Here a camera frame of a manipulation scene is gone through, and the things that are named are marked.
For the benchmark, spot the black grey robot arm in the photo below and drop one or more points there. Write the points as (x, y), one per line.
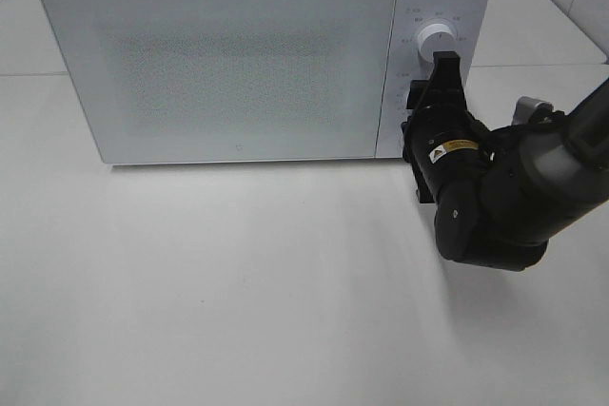
(502, 194)

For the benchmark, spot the white microwave door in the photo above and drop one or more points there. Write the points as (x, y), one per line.
(195, 81)

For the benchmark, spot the upper white power knob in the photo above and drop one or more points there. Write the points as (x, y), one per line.
(435, 37)

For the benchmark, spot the white microwave oven body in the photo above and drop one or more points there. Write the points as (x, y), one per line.
(468, 6)

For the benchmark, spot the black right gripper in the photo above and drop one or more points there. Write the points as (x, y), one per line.
(441, 139)

